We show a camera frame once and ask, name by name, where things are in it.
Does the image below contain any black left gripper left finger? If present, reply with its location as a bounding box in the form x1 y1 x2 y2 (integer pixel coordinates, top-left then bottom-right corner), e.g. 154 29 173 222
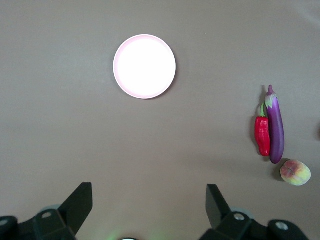
0 182 93 240

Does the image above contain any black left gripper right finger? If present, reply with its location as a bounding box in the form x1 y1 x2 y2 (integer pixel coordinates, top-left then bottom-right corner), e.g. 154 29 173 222
198 184 311 240

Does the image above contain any yellow-pink peach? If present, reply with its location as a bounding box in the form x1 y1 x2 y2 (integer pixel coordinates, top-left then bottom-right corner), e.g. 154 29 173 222
279 159 312 187

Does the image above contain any red pepper with green stem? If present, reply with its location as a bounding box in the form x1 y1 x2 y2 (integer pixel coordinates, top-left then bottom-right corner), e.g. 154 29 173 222
254 102 271 158

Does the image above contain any long purple eggplant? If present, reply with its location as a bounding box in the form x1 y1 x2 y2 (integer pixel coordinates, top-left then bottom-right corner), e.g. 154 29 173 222
264 84 286 165

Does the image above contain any pink round plate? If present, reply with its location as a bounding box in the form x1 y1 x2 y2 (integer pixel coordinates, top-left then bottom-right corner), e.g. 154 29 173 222
112 34 177 100

